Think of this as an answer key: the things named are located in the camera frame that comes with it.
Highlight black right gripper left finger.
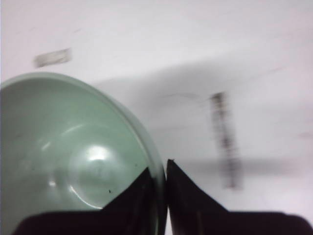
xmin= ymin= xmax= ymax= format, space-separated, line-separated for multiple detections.
xmin=13 ymin=169 xmax=154 ymax=235

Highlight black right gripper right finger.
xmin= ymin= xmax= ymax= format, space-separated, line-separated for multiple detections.
xmin=166 ymin=160 xmax=313 ymax=235

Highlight green bowl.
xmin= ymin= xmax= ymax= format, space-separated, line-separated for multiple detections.
xmin=0 ymin=72 xmax=167 ymax=235

